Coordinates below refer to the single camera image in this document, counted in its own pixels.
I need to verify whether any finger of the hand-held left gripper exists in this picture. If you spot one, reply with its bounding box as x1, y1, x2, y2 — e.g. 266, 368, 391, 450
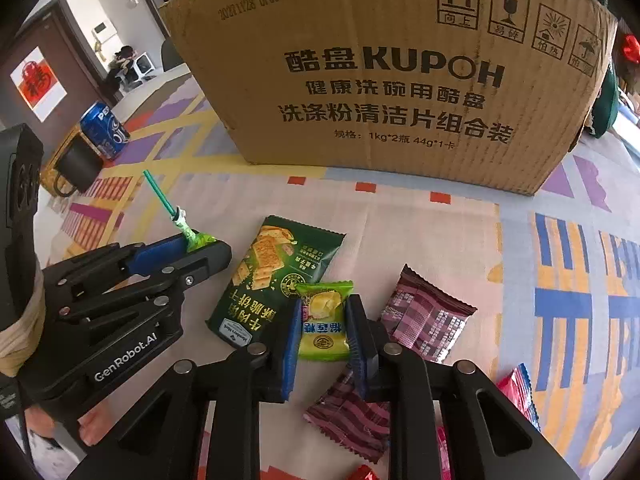
55, 241, 233, 323
42, 236, 196, 292

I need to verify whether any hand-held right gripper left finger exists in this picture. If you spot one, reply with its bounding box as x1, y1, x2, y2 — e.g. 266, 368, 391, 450
65, 300, 303, 480

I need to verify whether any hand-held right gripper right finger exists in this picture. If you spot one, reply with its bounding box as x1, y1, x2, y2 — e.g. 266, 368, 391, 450
345, 294, 581, 480

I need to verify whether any green lollipop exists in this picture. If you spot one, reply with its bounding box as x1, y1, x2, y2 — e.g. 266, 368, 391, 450
142, 170, 217, 253

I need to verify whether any yellow-green candy packet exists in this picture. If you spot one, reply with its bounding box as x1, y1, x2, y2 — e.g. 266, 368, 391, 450
294, 280, 355, 362

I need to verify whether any brown cardboard box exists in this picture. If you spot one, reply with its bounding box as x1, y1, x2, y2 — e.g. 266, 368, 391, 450
159, 0, 618, 196

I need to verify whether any person's left hand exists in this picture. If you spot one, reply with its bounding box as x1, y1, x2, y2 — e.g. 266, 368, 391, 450
25, 402, 111, 448

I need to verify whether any dark green cracker packet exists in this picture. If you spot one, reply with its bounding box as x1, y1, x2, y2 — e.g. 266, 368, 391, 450
206, 215, 347, 350

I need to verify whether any maroon checked snack packet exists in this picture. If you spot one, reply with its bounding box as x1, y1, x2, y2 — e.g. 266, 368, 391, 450
380, 264, 476, 363

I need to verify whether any black mug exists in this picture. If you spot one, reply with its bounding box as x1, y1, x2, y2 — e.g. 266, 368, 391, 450
54, 137, 106, 197

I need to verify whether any yellow wooden box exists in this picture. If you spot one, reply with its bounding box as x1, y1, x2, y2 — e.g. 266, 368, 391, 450
40, 125, 88, 191

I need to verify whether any blue soda can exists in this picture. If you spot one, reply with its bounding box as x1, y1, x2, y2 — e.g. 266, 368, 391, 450
80, 101, 131, 161

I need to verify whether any magenta snack packet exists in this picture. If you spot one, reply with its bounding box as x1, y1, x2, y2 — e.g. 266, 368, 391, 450
436, 362, 542, 480

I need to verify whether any white stool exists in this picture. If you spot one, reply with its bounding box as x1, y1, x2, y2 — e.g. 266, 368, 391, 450
122, 52, 156, 86

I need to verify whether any black bag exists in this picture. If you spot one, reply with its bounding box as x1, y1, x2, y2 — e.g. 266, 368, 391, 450
106, 45, 136, 86

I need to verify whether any dark upholstered chair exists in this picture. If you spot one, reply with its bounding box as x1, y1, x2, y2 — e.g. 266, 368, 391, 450
161, 37, 187, 68

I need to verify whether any red and white door poster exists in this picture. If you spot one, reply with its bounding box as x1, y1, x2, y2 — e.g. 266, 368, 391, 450
10, 46, 67, 122

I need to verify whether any brown entrance door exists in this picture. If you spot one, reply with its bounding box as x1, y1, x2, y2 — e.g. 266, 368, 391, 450
0, 0, 118, 133

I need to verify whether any green snowflake tote bag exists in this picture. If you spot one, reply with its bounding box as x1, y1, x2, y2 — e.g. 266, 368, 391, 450
582, 60, 621, 138

